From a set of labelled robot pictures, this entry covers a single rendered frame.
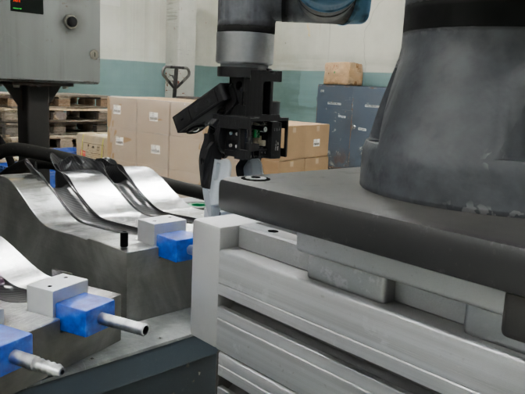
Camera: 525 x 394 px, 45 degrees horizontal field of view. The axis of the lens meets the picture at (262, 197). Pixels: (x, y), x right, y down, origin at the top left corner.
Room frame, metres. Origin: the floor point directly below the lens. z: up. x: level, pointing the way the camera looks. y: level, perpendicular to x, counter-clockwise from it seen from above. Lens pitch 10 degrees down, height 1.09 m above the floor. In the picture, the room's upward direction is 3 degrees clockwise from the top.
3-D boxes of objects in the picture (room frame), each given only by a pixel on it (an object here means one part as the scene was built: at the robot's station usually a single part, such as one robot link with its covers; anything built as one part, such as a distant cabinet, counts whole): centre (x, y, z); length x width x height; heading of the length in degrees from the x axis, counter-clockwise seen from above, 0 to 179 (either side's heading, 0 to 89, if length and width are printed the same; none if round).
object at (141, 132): (5.29, 0.70, 0.47); 1.22 x 0.80 x 0.94; 49
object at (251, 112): (0.85, 0.03, 1.05); 0.09 x 0.08 x 0.12; 46
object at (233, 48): (0.86, 0.03, 1.13); 0.08 x 0.08 x 0.05
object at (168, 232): (0.76, 0.09, 0.89); 0.13 x 0.05 x 0.05; 46
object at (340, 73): (8.34, -0.96, 1.26); 0.42 x 0.33 x 0.29; 45
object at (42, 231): (1.00, 0.24, 0.87); 0.50 x 0.26 x 0.14; 46
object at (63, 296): (0.61, 0.16, 0.86); 0.13 x 0.05 x 0.05; 63
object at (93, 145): (6.15, 1.48, 0.34); 0.63 x 0.45 x 0.40; 45
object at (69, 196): (0.98, 0.24, 0.92); 0.35 x 0.16 x 0.09; 46
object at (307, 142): (6.10, 0.11, 0.37); 1.20 x 0.82 x 0.74; 53
